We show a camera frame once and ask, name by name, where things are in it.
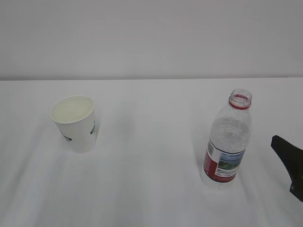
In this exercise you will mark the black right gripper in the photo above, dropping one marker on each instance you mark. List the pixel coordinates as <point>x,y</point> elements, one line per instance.
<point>292,158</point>

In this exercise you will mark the clear plastic water bottle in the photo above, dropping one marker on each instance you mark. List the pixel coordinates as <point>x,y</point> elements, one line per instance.
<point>228,140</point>

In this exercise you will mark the white paper cup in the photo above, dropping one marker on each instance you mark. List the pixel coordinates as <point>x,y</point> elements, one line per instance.
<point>75,118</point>

